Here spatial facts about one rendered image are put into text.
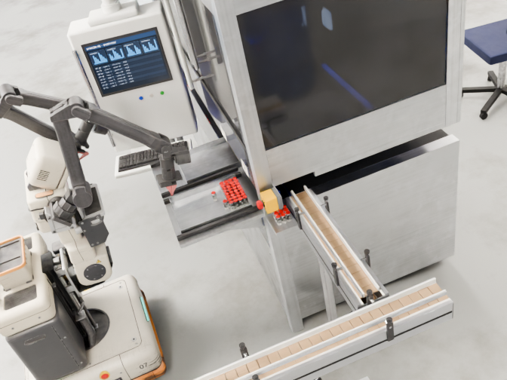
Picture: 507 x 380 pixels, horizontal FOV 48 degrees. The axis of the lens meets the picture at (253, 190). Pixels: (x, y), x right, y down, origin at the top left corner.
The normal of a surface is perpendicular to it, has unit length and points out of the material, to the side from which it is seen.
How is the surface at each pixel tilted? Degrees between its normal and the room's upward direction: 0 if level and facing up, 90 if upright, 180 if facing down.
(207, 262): 0
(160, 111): 90
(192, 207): 0
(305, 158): 90
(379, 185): 90
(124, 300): 0
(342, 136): 90
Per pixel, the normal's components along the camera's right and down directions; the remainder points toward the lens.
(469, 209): -0.18, -0.76
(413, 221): 0.33, 0.55
